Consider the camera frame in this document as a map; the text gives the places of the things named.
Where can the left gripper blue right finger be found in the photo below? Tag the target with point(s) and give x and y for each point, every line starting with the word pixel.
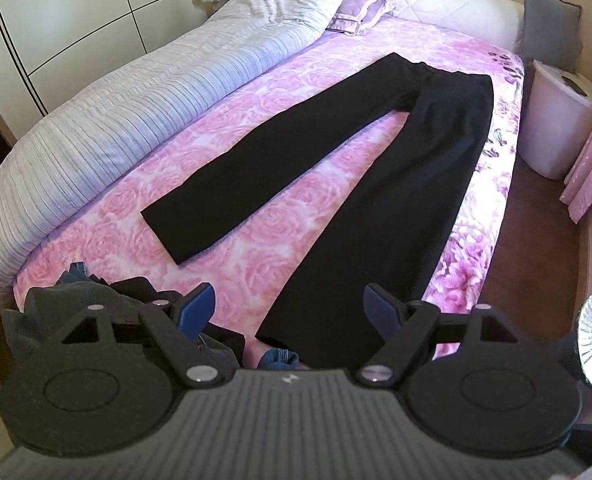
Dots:
pixel 406 329

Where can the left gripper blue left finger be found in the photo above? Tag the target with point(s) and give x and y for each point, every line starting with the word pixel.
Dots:
pixel 175 336

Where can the pink rose bed blanket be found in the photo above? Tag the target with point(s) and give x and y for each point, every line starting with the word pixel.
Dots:
pixel 384 158

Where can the dark grey garment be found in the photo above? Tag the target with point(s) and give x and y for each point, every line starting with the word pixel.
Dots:
pixel 48 309

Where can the white laundry basket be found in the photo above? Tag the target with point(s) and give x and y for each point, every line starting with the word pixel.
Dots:
pixel 556 122

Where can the cream padded headboard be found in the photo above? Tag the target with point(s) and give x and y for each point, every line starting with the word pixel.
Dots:
pixel 498 22

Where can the purple pillow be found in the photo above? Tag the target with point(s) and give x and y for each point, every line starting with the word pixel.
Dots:
pixel 354 17

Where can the grey cushion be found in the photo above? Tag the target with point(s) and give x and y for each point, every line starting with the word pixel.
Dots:
pixel 551 33

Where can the white wardrobe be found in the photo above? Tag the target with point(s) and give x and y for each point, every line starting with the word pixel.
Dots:
pixel 52 49

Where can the grey striped duvet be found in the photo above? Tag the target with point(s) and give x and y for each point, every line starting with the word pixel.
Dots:
pixel 72 155

